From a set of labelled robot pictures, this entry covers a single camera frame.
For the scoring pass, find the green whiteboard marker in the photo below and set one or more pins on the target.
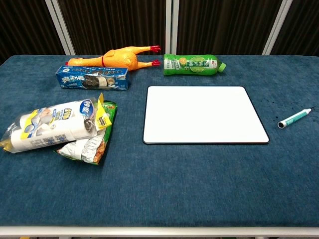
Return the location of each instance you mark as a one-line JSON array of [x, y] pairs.
[[295, 118]]

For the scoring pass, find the white drawing board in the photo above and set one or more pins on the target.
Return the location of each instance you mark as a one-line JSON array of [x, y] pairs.
[[204, 114]]

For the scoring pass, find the blue tablecloth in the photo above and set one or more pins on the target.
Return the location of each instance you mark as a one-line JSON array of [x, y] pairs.
[[159, 179]]

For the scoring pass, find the green tea bottle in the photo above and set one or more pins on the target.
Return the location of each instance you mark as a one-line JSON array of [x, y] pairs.
[[192, 64]]

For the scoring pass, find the green snack bag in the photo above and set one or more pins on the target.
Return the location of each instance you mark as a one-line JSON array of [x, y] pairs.
[[99, 142]]

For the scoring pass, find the yellow rubber chicken toy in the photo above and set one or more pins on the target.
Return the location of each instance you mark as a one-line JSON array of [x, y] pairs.
[[117, 59]]

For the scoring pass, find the blue Oreo cookie box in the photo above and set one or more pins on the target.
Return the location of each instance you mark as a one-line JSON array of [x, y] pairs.
[[92, 78]]

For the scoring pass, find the white paper towel pack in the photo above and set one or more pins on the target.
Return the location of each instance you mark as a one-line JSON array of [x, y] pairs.
[[49, 124]]

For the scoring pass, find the white partition frame post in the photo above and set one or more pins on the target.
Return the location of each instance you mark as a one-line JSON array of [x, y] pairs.
[[172, 27], [59, 26], [276, 27]]

